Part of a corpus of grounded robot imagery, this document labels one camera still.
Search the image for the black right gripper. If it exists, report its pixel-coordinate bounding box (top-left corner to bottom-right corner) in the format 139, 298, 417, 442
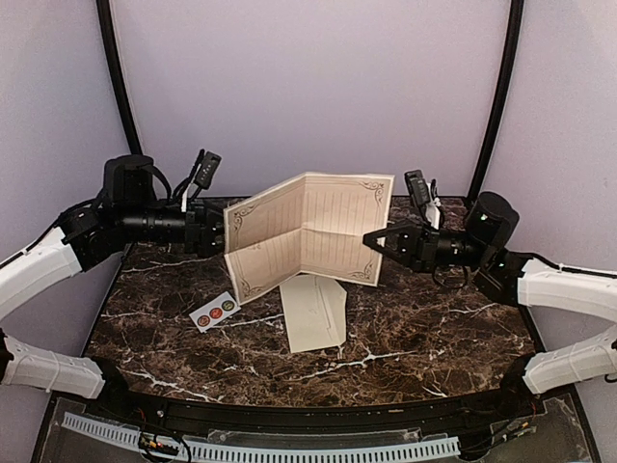
363, 217, 492, 274

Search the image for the cream paper envelope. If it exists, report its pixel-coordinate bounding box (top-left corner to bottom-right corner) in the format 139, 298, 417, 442
280, 275, 347, 353

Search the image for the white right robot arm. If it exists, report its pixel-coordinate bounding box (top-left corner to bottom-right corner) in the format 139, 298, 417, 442
363, 192, 616, 419

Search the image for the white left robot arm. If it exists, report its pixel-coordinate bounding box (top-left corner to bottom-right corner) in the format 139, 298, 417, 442
1, 150, 225, 421

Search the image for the white sticker sheet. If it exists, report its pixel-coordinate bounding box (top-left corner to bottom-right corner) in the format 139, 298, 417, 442
189, 291, 241, 333

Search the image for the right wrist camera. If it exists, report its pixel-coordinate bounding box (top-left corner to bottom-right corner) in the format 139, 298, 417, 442
404, 170, 443, 230

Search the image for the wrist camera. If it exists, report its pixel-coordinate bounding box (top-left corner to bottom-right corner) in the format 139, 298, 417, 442
404, 170, 443, 230
181, 150, 222, 211

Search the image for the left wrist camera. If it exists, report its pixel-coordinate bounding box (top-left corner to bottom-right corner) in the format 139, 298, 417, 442
181, 150, 222, 211

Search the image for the black right corner post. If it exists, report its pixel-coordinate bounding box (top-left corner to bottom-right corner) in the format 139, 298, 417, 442
466, 0, 524, 205

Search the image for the black corner post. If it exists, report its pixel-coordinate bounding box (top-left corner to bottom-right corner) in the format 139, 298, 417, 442
95, 0, 143, 154
466, 0, 524, 205

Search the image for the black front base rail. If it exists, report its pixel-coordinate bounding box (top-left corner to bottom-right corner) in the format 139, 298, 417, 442
86, 390, 546, 436

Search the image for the black left corner post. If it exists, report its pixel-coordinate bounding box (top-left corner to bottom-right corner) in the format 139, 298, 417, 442
95, 0, 143, 154

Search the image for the white slotted cable duct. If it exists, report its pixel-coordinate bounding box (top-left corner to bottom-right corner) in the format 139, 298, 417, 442
62, 412, 461, 462

